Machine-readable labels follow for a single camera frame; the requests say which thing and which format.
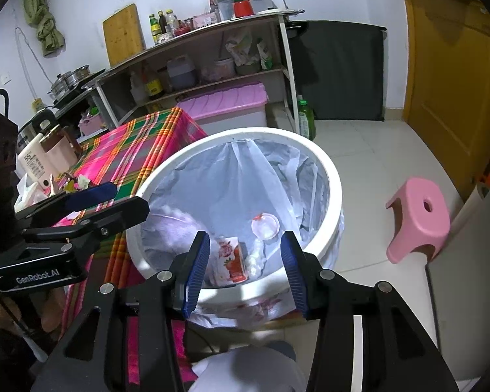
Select white open shelf unit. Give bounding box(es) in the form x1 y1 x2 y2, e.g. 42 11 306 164
84 8 301 131

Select steel rice cooker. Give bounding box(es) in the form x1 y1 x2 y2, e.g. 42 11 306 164
16 108 56 148

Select white electric water dispenser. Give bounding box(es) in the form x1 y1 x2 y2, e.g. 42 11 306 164
16 131 56 188

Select small pink box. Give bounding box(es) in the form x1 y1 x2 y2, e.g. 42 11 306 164
192 11 221 27

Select clear lidded storage container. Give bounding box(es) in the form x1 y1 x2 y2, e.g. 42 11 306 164
213 0 274 21

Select white refrigerator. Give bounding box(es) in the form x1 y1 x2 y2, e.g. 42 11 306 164
425 171 490 388

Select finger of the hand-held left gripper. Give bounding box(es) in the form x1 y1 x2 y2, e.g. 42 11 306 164
14 182 119 227
22 196 150 254

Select pink plastic stool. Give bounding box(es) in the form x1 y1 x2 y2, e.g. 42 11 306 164
386 177 451 265

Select crumpled white plastic bag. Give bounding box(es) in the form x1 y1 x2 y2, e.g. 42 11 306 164
147 208 207 256

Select green plastic bottle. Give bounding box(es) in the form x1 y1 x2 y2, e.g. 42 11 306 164
297 96 316 141

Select wooden cutting board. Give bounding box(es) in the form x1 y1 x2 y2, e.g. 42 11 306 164
102 3 146 67

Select dark liquid plastic jug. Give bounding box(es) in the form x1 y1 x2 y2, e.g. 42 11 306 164
166 56 197 88

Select red and white juice carton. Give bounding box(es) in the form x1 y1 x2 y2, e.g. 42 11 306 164
210 237 250 284

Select clear plastic cup lid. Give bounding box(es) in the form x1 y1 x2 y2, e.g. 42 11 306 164
251 212 280 241

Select pink green plaid tablecloth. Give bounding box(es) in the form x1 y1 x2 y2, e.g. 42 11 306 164
51 107 210 392

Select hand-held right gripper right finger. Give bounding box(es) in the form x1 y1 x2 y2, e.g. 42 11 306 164
280 231 460 392

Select white round trash bin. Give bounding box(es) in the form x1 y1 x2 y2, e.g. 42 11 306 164
124 128 346 329

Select white tissue pack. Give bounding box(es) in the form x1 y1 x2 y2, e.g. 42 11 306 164
14 173 50 213

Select crumpled white tissue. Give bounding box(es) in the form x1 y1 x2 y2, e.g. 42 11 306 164
249 241 270 274

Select pink kettle with brown lid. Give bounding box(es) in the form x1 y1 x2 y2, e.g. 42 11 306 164
39 124 80 174

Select crumpled food bags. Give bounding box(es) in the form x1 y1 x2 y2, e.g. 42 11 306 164
225 28 274 70

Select yellow label oil bottle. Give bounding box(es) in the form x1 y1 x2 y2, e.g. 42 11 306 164
145 69 164 99

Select storage box with pink lid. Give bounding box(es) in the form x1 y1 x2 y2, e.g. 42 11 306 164
175 83 269 135

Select person's left hand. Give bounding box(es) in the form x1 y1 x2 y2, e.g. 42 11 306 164
0 284 68 335

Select person's white clothing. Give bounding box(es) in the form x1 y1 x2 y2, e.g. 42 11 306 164
188 341 307 392

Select green hanging cloth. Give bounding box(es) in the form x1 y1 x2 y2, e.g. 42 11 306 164
23 0 65 57

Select pink jar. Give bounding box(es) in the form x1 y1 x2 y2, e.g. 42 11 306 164
200 57 235 82

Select steel pot with lid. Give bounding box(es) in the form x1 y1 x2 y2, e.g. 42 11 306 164
50 74 80 99
67 65 91 86

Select black cloth-covered rack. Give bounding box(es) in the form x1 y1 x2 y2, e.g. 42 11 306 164
288 20 388 122

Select white plastic jug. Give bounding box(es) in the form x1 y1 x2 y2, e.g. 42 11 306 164
129 71 148 105

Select yellow wooden door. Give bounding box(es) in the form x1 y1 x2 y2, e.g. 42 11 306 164
402 0 490 197

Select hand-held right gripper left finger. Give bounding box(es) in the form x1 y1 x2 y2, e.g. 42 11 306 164
30 231 211 392

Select pink plastic basket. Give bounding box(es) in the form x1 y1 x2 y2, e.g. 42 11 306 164
78 108 107 135

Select translucent plastic bin liner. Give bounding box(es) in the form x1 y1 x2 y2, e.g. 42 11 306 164
141 139 346 331

